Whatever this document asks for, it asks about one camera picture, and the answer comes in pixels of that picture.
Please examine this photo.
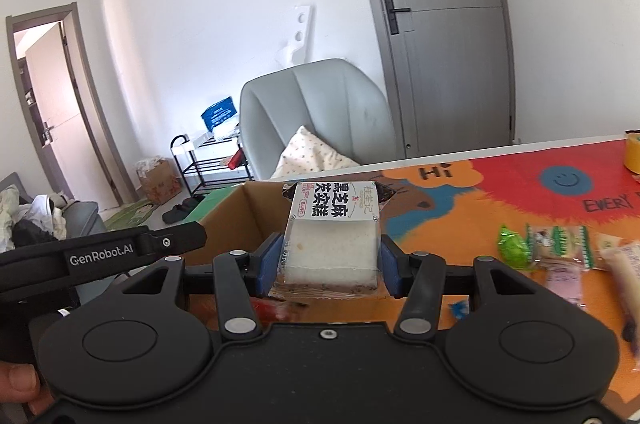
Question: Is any red snack packet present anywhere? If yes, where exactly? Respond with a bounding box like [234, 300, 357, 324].
[247, 297, 301, 322]

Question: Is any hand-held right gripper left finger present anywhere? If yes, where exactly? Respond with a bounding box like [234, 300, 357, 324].
[100, 231, 284, 344]

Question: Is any pile of clothes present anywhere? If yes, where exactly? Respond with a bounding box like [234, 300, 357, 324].
[0, 184, 68, 252]

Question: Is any green white biscuit packet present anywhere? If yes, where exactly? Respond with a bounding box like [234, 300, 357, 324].
[525, 225, 596, 270]

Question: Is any white foam board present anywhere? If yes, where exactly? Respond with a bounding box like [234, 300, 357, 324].
[277, 4, 317, 67]

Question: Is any dotted white pillow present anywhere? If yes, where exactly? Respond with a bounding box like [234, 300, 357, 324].
[270, 125, 361, 181]

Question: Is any white plastic bag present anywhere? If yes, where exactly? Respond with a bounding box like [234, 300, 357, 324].
[212, 121, 242, 141]

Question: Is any beige snack packet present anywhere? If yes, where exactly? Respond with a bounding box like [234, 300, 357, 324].
[597, 233, 640, 255]

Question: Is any yellow tape roll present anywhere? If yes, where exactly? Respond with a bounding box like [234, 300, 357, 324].
[623, 130, 640, 175]

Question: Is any grey chair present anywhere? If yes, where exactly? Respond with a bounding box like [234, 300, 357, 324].
[239, 58, 397, 181]

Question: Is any blue plastic bag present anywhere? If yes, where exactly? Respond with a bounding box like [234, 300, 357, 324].
[201, 99, 238, 130]

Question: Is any black door handle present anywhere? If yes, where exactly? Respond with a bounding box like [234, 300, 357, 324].
[384, 0, 412, 36]

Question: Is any white cake packet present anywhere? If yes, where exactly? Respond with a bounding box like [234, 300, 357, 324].
[277, 180, 396, 300]

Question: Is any printed brown carton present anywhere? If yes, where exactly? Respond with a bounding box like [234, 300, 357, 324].
[136, 156, 182, 204]

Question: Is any person's left hand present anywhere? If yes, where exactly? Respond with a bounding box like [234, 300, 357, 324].
[0, 361, 53, 419]

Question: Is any wooden door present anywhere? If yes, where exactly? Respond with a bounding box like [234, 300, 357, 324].
[24, 21, 123, 207]

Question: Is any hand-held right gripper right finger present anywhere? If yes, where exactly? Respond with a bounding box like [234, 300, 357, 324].
[379, 235, 566, 344]

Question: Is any printed cat table mat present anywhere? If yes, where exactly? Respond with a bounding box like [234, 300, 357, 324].
[187, 138, 640, 410]

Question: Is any black shoe rack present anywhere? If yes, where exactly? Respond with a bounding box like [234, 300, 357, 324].
[170, 134, 256, 200]

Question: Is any green patterned rug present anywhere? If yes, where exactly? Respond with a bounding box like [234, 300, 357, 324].
[105, 199, 163, 230]

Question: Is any green candy packet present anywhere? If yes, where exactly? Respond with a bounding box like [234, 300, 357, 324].
[497, 224, 533, 272]

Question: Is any grey sofa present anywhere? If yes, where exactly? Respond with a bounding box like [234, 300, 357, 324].
[0, 171, 108, 255]

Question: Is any grey door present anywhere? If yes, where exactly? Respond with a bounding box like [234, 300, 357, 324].
[347, 0, 517, 165]

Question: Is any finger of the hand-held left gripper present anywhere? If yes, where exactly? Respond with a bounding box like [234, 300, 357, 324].
[137, 223, 209, 257]

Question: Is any cardboard box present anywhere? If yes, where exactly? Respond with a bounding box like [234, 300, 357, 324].
[182, 181, 297, 267]

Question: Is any pink snack packet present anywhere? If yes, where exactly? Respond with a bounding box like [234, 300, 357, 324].
[542, 266, 586, 305]

